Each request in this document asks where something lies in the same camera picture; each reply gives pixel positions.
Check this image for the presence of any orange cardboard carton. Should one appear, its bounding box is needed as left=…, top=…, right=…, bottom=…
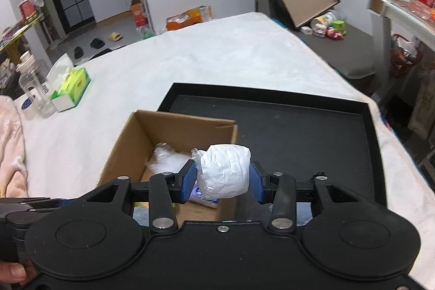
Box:
left=131, top=0, right=149, bottom=28

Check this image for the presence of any person's left hand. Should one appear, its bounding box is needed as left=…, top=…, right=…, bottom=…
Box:
left=0, top=259, right=39, bottom=284

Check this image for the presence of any pink blanket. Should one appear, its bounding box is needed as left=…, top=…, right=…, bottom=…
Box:
left=0, top=96, right=29, bottom=197

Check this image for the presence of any white side table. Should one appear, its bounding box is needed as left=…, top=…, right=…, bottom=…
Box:
left=366, top=0, right=435, bottom=97

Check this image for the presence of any orange plastic bag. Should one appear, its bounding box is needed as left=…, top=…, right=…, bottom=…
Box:
left=166, top=5, right=212, bottom=31

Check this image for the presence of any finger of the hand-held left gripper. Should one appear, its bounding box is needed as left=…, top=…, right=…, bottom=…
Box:
left=20, top=197, right=82, bottom=211

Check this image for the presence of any white wire rack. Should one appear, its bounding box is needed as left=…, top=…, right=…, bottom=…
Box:
left=134, top=0, right=154, bottom=36

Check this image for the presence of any clear plastic white packet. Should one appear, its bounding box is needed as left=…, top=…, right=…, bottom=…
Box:
left=146, top=142, right=194, bottom=180

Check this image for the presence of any black tray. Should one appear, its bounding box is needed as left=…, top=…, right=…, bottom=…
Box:
left=158, top=83, right=388, bottom=219

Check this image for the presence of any green tissue box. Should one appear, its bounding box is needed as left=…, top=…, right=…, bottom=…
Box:
left=46, top=52, right=92, bottom=113

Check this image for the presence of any brown cardboard box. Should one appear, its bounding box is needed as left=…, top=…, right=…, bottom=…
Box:
left=98, top=110, right=238, bottom=223

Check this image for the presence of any white soft roll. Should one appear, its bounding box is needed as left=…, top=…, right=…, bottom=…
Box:
left=191, top=144, right=252, bottom=199

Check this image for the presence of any red basket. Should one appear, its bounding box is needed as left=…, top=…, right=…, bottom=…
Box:
left=389, top=33, right=424, bottom=80

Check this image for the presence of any grey low platform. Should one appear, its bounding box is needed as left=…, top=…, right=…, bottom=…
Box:
left=292, top=21, right=376, bottom=79

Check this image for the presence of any clear plastic bottle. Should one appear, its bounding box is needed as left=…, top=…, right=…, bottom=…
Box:
left=16, top=51, right=57, bottom=118

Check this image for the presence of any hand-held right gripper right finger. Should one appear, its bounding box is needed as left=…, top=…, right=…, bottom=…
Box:
left=250, top=161, right=366, bottom=233

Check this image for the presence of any white jar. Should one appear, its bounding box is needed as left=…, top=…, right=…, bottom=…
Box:
left=311, top=12, right=337, bottom=30

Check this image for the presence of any beige hanging cloth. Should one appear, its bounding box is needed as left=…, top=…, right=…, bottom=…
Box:
left=408, top=69, right=435, bottom=141

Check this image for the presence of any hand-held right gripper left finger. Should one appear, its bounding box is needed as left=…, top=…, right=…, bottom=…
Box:
left=77, top=159, right=198, bottom=232

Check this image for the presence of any white tape roll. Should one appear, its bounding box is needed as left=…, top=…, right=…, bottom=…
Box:
left=18, top=95, right=43, bottom=121

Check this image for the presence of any cluttered shelf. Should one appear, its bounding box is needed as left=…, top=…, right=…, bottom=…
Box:
left=0, top=0, right=49, bottom=73

